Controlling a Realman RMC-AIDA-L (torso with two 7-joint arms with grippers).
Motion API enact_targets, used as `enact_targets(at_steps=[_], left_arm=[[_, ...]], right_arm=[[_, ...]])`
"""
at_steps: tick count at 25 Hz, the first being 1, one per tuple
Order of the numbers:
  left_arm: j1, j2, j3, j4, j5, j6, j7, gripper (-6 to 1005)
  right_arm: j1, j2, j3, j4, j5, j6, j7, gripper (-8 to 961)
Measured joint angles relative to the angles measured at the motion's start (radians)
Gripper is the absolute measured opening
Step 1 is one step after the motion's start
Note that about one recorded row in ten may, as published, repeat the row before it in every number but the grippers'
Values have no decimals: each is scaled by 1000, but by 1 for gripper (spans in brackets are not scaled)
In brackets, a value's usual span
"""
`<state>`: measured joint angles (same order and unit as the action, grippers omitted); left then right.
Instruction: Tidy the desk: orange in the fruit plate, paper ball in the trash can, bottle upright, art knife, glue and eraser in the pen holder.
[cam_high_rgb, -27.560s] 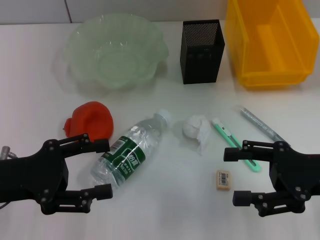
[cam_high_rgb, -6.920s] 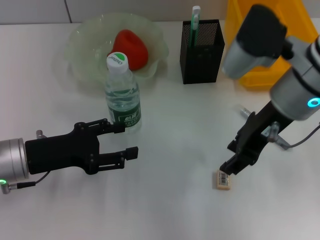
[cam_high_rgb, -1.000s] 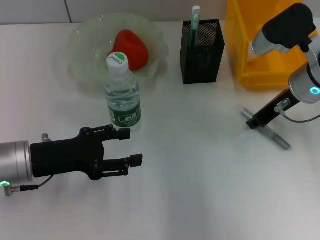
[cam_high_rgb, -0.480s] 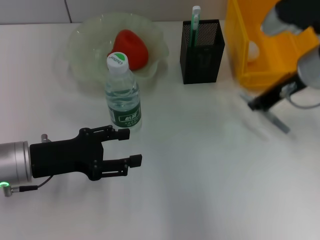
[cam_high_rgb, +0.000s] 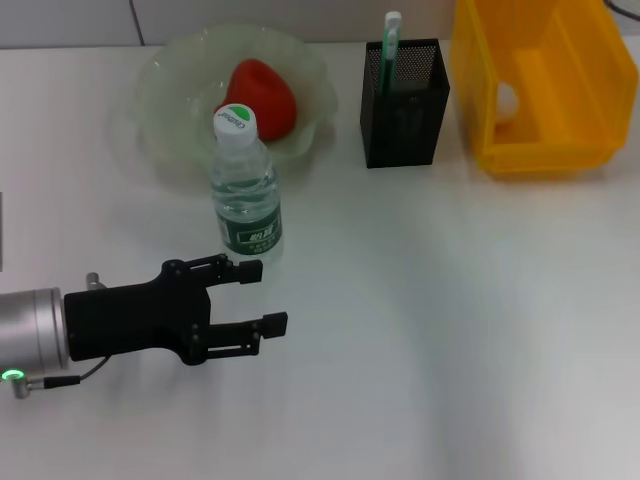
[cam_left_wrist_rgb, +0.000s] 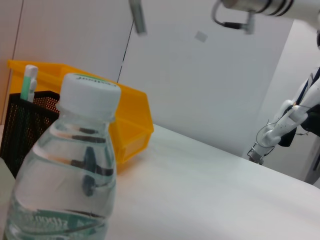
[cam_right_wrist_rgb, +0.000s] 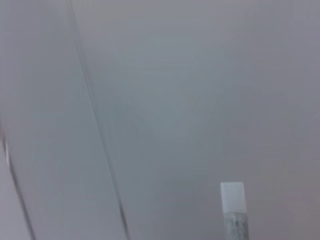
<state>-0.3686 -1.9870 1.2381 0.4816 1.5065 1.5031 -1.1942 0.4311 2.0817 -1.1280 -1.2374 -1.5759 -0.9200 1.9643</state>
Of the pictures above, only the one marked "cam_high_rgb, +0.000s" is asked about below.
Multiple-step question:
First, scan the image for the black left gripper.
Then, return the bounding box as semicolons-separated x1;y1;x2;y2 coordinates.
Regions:
64;253;290;366

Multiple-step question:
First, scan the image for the right arm cable with connector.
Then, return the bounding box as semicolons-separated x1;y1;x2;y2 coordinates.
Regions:
607;0;640;20

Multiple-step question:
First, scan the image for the green utility knife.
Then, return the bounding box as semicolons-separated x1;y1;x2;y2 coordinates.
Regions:
382;12;403;96

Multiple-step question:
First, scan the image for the white paper ball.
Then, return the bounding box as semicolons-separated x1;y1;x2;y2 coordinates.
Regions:
496;82;520;126

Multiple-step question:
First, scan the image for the green glass fruit plate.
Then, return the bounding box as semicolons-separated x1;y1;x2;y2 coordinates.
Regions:
128;25;340;191

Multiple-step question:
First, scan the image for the orange toy fruit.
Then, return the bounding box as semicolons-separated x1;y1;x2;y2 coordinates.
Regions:
214;58;299;142

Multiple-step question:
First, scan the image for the black mesh pen holder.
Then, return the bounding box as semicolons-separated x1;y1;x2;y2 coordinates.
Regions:
358;38;451;170

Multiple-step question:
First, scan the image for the yellow plastic bin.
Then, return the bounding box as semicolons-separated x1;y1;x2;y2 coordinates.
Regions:
449;0;640;180

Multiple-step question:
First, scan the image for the clear green-label water bottle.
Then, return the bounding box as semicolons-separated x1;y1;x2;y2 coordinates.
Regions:
209;103;285;269

